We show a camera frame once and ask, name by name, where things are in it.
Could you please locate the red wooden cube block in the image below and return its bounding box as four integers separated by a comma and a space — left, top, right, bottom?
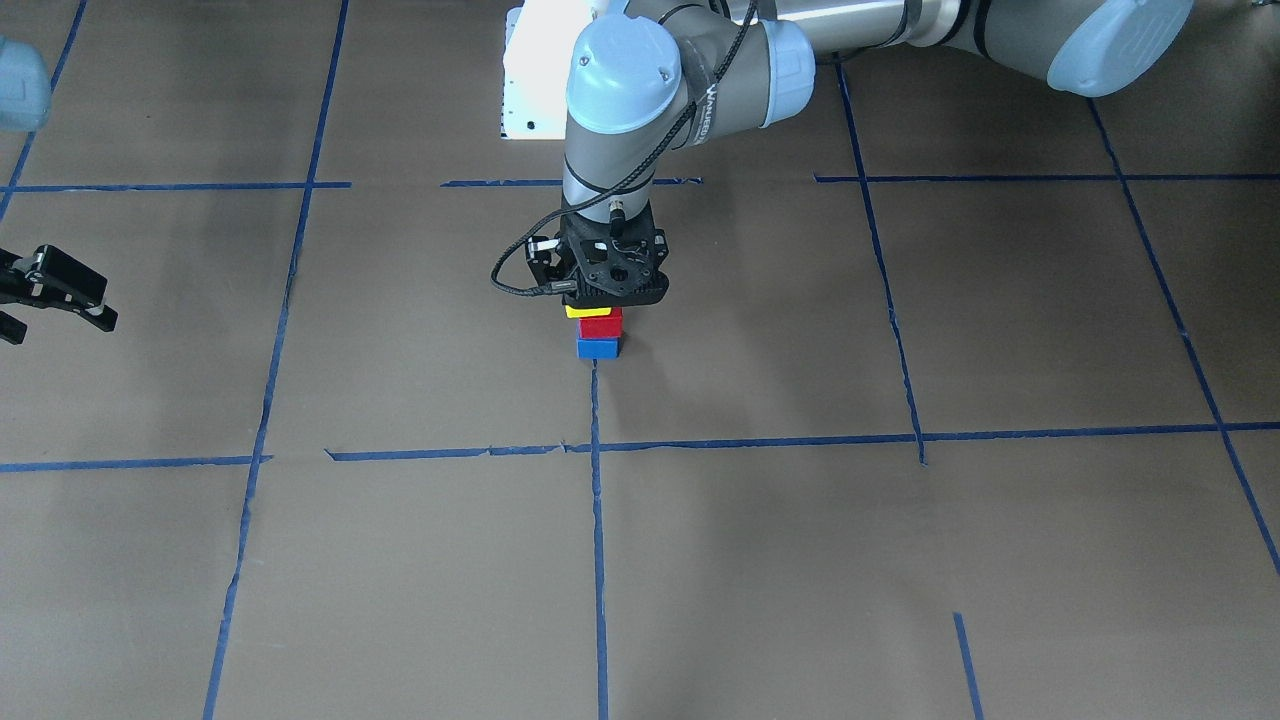
577, 307, 625, 340

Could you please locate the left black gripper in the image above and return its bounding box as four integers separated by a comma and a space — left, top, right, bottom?
525, 205, 669, 307

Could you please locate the blue wooden cube block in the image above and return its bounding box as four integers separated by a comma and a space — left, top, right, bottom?
575, 337, 622, 360

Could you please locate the white pedestal column base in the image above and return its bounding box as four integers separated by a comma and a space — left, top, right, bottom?
500, 1, 611, 141

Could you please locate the yellow wooden cube block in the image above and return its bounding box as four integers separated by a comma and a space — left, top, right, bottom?
563, 305, 614, 319

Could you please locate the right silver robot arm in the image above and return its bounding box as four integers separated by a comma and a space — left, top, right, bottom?
1, 37, 118, 332

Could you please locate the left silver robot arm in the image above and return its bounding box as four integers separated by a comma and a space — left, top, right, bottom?
490, 1, 1193, 309

